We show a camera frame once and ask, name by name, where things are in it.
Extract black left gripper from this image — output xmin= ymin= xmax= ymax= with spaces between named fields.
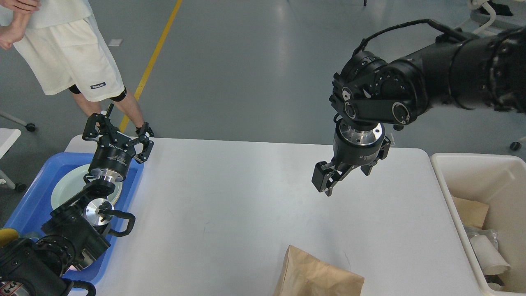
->
xmin=81 ymin=104 xmax=155 ymax=182

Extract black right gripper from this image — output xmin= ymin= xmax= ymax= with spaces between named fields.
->
xmin=311 ymin=121 xmax=391 ymax=197

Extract green plate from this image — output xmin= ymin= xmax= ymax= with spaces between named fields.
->
xmin=51 ymin=164 xmax=124 ymax=211

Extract brown paper bag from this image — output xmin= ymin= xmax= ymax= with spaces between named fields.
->
xmin=274 ymin=245 xmax=365 ymax=296
xmin=452 ymin=196 xmax=489 ymax=230

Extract white paper cup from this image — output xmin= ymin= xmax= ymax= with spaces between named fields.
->
xmin=470 ymin=235 xmax=511 ymax=275

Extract foil large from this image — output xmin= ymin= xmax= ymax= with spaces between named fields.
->
xmin=463 ymin=225 xmax=498 ymax=251

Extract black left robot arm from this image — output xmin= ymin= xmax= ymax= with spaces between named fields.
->
xmin=0 ymin=104 xmax=154 ymax=296

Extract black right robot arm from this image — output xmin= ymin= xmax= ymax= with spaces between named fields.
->
xmin=311 ymin=19 xmax=526 ymax=196

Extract person in white shorts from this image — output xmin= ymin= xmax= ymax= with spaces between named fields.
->
xmin=1 ymin=0 xmax=154 ymax=137

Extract white side table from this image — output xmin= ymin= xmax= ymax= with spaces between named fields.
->
xmin=0 ymin=128 xmax=28 ymax=192

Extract white plastic bin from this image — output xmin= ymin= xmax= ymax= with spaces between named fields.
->
xmin=431 ymin=153 xmax=526 ymax=296

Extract teal mug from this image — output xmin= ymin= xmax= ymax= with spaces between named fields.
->
xmin=0 ymin=228 xmax=20 ymax=248

